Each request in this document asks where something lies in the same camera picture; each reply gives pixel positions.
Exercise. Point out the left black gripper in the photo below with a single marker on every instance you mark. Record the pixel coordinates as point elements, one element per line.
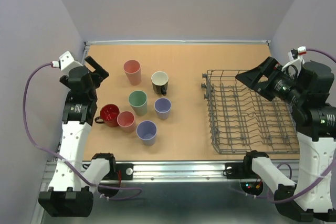
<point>98,70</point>

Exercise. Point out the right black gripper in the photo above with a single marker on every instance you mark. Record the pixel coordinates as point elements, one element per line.
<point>251,77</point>

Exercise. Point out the green plastic cup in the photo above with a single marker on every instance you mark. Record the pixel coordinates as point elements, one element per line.
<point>138,101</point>

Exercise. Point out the black white-lined mug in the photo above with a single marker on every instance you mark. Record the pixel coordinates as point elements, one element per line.
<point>160,82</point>

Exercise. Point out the purple cup small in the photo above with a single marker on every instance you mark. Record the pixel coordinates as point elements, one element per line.
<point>162,108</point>

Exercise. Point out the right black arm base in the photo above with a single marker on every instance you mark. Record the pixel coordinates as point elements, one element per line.
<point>236,170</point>

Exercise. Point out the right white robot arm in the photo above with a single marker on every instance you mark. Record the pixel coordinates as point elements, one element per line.
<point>309,197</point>

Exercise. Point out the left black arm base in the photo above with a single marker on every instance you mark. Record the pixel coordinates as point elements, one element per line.
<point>123,171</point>

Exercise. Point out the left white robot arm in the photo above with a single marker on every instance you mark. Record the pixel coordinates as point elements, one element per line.
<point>70,193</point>

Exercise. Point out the pink cup far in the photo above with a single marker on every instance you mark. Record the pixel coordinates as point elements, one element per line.
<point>132,70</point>

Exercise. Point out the pink cup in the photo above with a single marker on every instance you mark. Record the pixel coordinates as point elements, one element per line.
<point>132,70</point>
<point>126,120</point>

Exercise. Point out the red mug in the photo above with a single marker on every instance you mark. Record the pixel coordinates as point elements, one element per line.
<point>108,115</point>

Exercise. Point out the pink cup near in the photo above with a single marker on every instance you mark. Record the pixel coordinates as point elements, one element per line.
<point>126,120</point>

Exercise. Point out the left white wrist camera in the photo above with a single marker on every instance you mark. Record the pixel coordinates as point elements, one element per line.
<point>66,62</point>

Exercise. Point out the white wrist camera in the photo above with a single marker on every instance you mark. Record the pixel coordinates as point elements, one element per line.
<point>295,59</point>
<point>66,62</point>

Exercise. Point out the grey wire dish rack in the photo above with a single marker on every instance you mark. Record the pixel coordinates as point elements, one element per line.
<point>241,120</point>

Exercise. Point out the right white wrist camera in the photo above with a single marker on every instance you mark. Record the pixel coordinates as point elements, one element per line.
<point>295,59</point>

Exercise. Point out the aluminium front rail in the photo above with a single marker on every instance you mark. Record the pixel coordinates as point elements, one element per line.
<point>178,171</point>

